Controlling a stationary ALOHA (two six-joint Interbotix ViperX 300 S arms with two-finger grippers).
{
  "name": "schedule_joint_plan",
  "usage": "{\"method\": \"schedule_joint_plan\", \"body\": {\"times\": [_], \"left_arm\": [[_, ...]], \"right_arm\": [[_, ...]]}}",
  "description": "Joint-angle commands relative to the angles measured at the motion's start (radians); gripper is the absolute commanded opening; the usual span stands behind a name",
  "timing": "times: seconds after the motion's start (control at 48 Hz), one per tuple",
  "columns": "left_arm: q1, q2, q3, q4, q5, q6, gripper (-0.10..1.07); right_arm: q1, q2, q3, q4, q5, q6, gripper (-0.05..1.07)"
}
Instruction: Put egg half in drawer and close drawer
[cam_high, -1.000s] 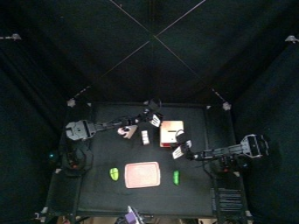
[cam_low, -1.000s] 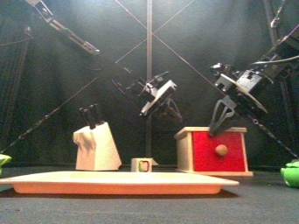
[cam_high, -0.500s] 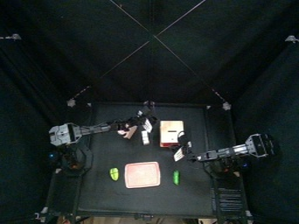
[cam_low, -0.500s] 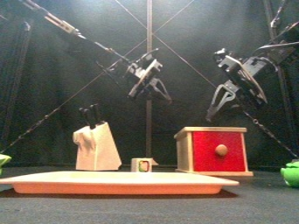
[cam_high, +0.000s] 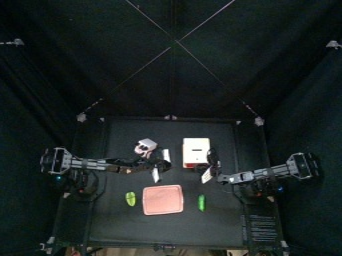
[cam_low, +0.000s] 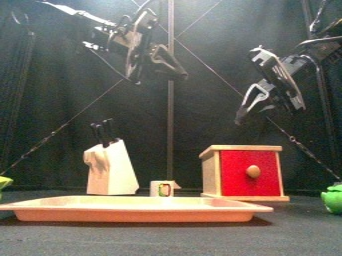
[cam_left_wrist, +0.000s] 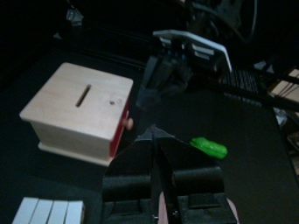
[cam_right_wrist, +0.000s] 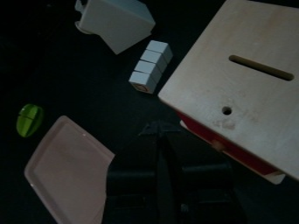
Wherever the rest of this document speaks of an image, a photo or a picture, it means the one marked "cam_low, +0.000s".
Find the small white toy carton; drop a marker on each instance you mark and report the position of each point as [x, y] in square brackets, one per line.
[155, 189]

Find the wooden drawer with red front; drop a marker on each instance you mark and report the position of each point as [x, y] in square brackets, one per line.
[235, 181]

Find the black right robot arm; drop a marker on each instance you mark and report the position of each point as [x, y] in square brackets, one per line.
[325, 46]

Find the vertical metal frame pole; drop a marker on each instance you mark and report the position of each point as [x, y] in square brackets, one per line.
[170, 133]

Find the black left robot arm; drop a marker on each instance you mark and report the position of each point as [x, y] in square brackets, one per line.
[75, 15]

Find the yellow-green toy pea pod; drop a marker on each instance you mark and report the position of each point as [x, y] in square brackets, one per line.
[3, 183]

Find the wooden box with slot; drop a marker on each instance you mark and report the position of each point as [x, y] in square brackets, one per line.
[209, 173]

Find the green ridged toy vegetable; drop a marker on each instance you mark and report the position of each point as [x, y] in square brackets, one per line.
[334, 200]

